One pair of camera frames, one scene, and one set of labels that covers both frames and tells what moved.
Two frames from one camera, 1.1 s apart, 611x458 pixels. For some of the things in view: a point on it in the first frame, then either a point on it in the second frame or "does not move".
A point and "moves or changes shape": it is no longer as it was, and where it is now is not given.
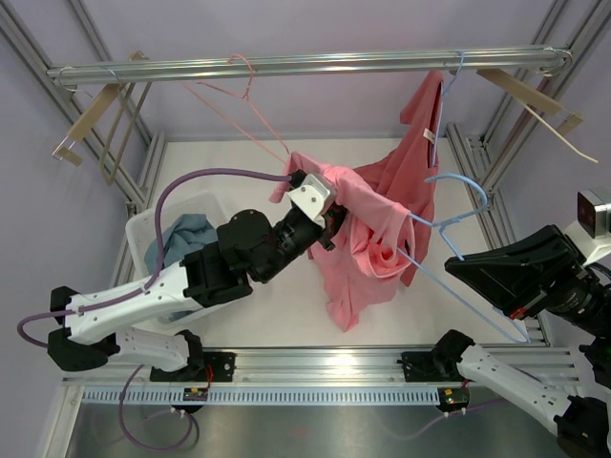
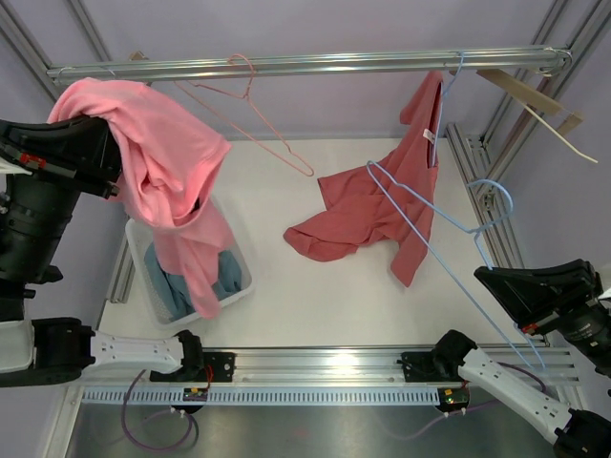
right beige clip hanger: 535,98 does not move
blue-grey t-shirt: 180,237 moves or changes shape
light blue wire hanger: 441,226 → 531,346
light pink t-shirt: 374,244 → 169,157
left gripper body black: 298,241 → 33,220
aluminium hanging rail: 554,60 does not move
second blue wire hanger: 461,56 does not move
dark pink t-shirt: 409,167 does not move
